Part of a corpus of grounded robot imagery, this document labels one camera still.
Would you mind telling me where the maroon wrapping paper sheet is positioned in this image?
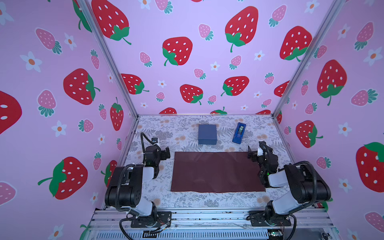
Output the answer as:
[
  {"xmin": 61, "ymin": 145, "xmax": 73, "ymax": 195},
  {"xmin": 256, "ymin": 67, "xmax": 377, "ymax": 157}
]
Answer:
[{"xmin": 171, "ymin": 152, "xmax": 266, "ymax": 193}]

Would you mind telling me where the blue gift box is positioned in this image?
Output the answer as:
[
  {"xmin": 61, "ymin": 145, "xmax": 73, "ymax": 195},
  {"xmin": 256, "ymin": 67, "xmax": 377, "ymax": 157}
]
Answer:
[{"xmin": 198, "ymin": 125, "xmax": 218, "ymax": 145}]

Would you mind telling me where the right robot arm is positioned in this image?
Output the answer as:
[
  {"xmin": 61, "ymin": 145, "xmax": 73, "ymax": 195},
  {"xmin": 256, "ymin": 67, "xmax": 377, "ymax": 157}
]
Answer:
[{"xmin": 246, "ymin": 141, "xmax": 331, "ymax": 227}]

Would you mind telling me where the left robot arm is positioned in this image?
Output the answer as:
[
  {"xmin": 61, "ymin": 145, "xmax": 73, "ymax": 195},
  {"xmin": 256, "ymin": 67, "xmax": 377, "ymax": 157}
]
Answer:
[{"xmin": 105, "ymin": 144, "xmax": 172, "ymax": 231}]

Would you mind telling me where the blue tape dispenser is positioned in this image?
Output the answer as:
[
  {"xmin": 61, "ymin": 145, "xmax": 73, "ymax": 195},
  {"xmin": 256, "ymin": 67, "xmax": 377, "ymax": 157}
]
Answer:
[{"xmin": 232, "ymin": 122, "xmax": 246, "ymax": 144}]

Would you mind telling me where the floral table mat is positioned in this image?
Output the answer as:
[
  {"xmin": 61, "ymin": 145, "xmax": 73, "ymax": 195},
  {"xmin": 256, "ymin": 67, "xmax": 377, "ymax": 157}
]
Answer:
[{"xmin": 126, "ymin": 115, "xmax": 291, "ymax": 209}]

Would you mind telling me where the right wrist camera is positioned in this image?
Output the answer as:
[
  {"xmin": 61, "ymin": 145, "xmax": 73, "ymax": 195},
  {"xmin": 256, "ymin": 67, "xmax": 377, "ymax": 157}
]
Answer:
[{"xmin": 257, "ymin": 148, "xmax": 264, "ymax": 157}]

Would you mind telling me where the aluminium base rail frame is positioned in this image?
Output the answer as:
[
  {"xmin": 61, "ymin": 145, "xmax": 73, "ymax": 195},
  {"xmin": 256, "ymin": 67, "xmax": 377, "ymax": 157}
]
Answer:
[{"xmin": 82, "ymin": 208, "xmax": 341, "ymax": 240}]

